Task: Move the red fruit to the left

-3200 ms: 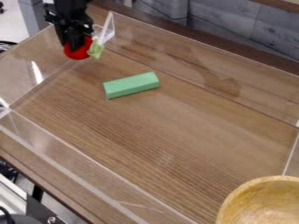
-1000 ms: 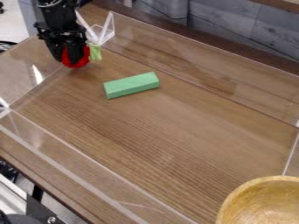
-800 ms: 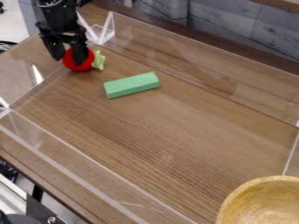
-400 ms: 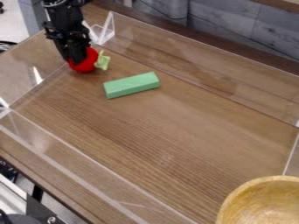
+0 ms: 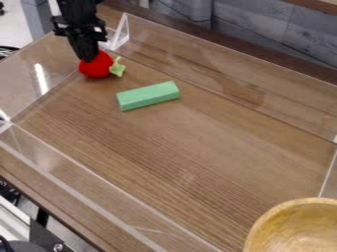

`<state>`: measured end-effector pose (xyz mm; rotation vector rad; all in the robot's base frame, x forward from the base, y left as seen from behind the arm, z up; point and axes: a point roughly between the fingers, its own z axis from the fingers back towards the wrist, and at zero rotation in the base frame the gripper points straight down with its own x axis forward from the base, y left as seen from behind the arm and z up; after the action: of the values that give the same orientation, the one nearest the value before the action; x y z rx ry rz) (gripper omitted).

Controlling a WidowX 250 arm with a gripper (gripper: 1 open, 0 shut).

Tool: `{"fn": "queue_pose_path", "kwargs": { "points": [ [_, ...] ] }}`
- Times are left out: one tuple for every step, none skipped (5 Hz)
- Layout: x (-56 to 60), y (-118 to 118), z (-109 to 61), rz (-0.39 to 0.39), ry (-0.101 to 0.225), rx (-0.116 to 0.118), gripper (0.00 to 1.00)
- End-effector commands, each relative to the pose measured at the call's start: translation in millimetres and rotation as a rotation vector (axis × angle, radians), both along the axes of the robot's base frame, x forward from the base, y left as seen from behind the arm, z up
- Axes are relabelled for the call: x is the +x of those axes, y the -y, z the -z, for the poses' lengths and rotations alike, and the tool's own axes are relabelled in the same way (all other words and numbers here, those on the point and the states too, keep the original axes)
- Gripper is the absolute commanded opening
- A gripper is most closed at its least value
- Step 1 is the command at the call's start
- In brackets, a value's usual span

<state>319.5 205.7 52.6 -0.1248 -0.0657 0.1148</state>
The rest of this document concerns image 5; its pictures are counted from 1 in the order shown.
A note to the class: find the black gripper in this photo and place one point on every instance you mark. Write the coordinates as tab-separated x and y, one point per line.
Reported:
83	36

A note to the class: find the red plush fruit green stem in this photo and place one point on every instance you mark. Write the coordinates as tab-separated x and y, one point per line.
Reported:
101	66

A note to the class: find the green rectangular block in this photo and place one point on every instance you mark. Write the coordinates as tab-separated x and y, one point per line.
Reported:
148	95

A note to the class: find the clear acrylic corner bracket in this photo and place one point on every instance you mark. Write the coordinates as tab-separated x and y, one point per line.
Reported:
117	36

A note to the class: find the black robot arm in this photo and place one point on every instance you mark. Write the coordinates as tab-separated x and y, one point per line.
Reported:
77	11

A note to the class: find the grey table leg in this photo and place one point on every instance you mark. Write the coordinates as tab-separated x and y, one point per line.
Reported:
37	14

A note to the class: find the wooden bowl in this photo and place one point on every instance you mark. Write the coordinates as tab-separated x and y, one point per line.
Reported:
298	226

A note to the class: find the black metal base device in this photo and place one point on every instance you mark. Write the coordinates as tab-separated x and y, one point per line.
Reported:
29	239

